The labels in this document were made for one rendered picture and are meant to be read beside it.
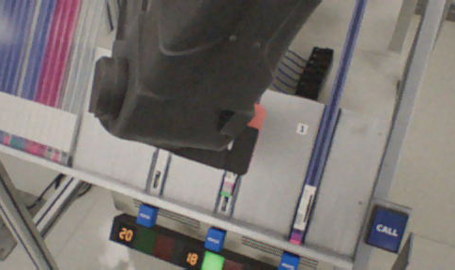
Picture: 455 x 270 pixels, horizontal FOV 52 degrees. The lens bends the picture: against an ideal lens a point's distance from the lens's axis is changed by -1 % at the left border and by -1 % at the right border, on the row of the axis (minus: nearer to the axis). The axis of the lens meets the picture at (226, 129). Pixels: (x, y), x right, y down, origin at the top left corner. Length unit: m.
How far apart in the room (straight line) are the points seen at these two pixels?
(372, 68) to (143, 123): 0.91
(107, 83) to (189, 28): 0.07
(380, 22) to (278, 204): 0.75
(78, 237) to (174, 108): 1.33
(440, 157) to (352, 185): 1.24
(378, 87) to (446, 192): 0.77
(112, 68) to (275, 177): 0.43
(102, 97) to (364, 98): 0.83
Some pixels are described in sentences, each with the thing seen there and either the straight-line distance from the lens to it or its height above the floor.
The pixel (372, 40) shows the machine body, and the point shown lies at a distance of 1.22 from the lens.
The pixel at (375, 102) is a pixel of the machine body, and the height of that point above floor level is 0.62.
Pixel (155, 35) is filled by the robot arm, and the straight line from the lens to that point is 0.23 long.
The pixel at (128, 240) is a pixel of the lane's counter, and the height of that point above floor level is 0.65.
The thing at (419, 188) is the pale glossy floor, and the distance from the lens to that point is 1.74.
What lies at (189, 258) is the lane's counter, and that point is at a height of 0.65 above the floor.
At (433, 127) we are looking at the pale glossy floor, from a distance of 1.97.
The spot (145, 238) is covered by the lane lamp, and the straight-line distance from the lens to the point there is 0.74.
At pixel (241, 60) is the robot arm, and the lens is 0.22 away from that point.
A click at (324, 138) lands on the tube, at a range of 0.63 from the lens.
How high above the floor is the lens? 1.29
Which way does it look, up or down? 46 degrees down
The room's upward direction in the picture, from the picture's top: straight up
